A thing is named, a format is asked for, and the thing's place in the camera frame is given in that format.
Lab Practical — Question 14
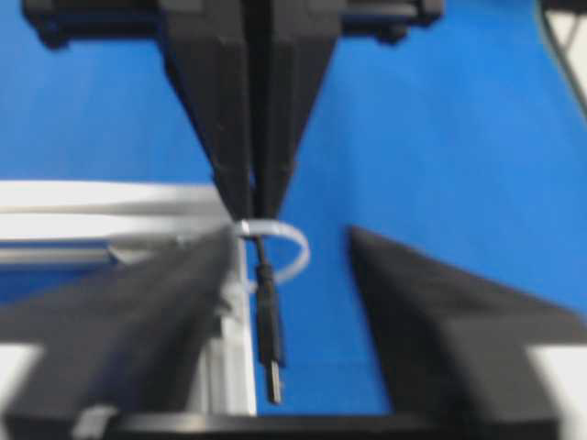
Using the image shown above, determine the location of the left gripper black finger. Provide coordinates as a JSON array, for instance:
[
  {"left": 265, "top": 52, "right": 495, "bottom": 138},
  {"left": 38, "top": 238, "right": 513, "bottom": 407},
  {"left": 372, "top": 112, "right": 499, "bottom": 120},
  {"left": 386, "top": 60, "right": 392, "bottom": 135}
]
[
  {"left": 161, "top": 16, "right": 253, "bottom": 220},
  {"left": 255, "top": 1, "right": 341, "bottom": 218}
]

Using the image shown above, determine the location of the black near gripper body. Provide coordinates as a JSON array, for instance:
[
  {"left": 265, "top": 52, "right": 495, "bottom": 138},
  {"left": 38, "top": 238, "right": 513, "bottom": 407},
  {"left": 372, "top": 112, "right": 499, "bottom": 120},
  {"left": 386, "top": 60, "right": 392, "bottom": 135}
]
[{"left": 21, "top": 1, "right": 443, "bottom": 49}]

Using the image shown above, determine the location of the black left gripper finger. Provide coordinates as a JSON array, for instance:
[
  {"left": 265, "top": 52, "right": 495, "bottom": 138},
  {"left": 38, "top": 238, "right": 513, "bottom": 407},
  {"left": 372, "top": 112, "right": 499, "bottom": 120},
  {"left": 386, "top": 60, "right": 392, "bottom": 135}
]
[
  {"left": 349, "top": 226, "right": 586, "bottom": 439},
  {"left": 1, "top": 228, "right": 233, "bottom": 439}
]

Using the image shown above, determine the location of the black USB cable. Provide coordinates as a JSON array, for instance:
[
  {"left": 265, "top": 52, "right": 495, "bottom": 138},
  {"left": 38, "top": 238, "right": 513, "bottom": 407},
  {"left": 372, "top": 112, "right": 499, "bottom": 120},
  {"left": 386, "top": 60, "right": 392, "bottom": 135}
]
[{"left": 247, "top": 233, "right": 288, "bottom": 405}]

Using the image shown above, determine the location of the white zip tie loop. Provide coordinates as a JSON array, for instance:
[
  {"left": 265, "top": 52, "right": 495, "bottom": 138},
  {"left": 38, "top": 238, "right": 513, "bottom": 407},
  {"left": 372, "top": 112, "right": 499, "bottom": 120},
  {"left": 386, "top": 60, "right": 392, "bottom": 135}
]
[{"left": 232, "top": 219, "right": 311, "bottom": 286}]

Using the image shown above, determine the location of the aluminium extrusion frame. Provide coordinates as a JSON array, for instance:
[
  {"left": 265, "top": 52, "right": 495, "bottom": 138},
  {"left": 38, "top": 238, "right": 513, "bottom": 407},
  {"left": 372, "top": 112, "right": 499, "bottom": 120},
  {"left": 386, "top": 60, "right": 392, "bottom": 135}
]
[{"left": 1, "top": 181, "right": 257, "bottom": 415}]

